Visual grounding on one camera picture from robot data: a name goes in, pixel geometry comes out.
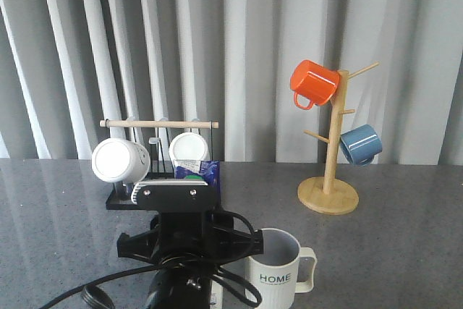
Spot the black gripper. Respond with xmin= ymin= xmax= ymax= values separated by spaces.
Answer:
xmin=117 ymin=204 xmax=263 ymax=308

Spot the blue white milk carton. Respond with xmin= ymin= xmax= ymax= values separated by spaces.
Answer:
xmin=174 ymin=160 xmax=224 ymax=308

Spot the cream HOME mug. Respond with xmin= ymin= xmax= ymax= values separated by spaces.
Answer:
xmin=245 ymin=228 xmax=318 ymax=308

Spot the white ribbed mug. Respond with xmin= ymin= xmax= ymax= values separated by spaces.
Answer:
xmin=169 ymin=132 xmax=210 ymax=161

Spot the white smiley face mug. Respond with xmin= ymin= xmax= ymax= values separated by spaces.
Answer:
xmin=91 ymin=138 xmax=150 ymax=196

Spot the wooden mug tree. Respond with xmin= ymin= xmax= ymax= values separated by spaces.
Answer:
xmin=297 ymin=62 xmax=379 ymax=215

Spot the blue mug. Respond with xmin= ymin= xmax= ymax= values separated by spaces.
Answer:
xmin=339 ymin=124 xmax=383 ymax=166

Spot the orange mug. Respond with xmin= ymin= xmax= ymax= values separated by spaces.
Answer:
xmin=290 ymin=60 xmax=341 ymax=110

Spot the grey white curtain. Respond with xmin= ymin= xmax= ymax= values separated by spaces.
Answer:
xmin=1 ymin=0 xmax=462 ymax=165

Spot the black cable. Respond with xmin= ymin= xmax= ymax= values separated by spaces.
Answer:
xmin=38 ymin=209 xmax=263 ymax=309

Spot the black wire mug rack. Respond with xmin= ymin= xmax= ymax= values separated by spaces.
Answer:
xmin=100 ymin=119 xmax=219 ymax=213

